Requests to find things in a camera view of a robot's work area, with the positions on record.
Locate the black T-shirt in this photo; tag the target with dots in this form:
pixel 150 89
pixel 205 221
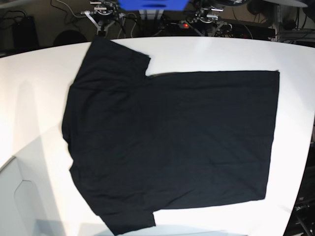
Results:
pixel 141 143

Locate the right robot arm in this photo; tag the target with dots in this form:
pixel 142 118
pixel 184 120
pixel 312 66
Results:
pixel 104 15

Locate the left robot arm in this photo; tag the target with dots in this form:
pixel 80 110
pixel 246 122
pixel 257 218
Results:
pixel 207 20

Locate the black power strip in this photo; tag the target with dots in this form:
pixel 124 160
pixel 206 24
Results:
pixel 226 30

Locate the blue plastic box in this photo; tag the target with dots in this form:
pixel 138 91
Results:
pixel 173 5

